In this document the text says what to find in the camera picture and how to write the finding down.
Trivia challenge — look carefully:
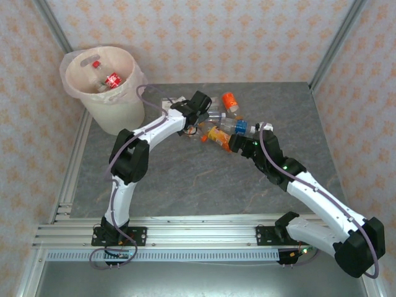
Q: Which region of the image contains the red orange label bottle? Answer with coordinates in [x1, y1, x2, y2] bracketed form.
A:
[185, 123, 209, 144]

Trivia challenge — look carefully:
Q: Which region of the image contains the blue label bottle white cap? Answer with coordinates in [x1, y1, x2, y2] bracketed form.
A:
[220, 116, 261, 136]

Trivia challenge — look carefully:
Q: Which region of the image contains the yellow orange juice bottle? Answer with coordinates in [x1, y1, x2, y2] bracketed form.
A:
[197, 121, 238, 153]

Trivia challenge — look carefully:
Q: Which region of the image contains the orange label bottle brown cap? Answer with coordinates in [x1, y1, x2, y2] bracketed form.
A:
[221, 91, 241, 121]

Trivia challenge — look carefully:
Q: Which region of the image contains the red label bottle red cap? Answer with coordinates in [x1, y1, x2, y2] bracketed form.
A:
[92, 60, 123, 93]

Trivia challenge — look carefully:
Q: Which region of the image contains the white plastic bin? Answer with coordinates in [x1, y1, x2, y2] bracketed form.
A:
[60, 45, 146, 136]

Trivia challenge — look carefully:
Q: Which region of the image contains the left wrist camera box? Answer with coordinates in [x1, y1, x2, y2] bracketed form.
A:
[189, 90, 213, 114]

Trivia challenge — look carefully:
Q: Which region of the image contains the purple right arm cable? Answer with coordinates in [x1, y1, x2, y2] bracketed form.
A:
[259, 122, 380, 278]

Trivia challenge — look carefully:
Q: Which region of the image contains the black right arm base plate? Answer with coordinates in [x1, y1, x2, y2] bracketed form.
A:
[256, 225, 298, 247]

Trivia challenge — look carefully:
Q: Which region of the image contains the aluminium mounting rail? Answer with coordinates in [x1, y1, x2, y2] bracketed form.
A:
[32, 213, 371, 248]

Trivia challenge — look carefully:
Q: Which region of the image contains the white slotted cable duct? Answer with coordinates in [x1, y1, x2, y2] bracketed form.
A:
[46, 249, 281, 262]

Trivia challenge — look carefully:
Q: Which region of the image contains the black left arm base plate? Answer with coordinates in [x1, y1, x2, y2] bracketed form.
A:
[91, 226, 148, 247]

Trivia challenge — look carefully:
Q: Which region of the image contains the aluminium corner post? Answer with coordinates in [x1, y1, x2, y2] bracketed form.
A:
[32, 0, 75, 55]
[309, 0, 369, 93]

